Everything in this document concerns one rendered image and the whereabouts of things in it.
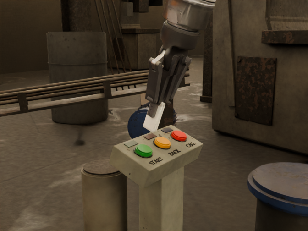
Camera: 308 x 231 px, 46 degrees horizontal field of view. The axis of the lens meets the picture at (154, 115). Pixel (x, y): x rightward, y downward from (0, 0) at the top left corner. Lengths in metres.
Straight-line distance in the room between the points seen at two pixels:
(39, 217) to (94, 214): 0.93
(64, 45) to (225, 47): 1.47
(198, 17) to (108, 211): 0.54
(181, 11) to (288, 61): 2.09
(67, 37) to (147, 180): 2.78
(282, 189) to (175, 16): 0.63
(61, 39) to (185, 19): 2.87
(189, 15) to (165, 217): 0.48
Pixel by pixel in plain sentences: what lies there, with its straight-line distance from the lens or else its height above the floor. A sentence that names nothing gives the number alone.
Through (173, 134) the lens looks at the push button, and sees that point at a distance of 0.93.
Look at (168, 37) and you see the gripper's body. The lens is 0.70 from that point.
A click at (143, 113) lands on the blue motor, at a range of 2.58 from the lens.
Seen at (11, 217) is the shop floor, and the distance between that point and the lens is 1.93.
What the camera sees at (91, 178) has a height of 0.51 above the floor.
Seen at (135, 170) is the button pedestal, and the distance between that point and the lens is 0.79.
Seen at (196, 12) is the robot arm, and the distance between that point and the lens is 0.68.
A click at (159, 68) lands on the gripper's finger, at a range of 0.69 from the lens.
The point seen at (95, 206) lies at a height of 0.43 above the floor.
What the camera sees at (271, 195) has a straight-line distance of 1.09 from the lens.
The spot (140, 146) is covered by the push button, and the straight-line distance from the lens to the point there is 0.82.
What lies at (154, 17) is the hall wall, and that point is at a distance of 12.41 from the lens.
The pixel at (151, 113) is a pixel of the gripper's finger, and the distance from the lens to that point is 0.76.
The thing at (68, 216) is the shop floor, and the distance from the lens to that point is 1.85.
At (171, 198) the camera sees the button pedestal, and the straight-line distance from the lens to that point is 0.90.
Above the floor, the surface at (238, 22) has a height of 0.95.
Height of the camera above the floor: 0.86
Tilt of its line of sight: 13 degrees down
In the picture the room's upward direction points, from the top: straight up
